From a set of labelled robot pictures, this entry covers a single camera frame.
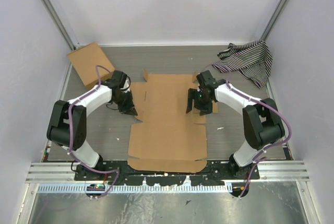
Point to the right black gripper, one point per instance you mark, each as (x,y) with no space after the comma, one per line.
(205,109)

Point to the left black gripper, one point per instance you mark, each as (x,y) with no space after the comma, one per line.
(126,109)

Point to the brown cardboard box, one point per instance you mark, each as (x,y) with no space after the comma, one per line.
(85,60)
(167,138)

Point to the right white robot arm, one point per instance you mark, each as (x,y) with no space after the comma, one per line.
(262,123)

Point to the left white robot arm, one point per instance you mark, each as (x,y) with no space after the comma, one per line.
(68,123)

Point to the folded brown cardboard box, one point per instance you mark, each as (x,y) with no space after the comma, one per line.
(85,60)

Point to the striped black white cloth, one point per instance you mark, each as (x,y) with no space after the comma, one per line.
(252,60)

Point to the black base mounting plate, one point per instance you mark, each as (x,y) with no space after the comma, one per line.
(167,177)

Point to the aluminium front rail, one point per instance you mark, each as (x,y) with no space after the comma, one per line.
(271,170)

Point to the perforated cable duct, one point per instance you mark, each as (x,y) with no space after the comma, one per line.
(123,189)

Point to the left aluminium corner post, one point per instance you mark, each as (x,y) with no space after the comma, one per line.
(58,23)

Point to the aluminium corner post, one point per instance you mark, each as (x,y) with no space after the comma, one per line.
(58,23)
(273,19)

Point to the right aluminium corner post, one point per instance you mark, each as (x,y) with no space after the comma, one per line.
(273,19)

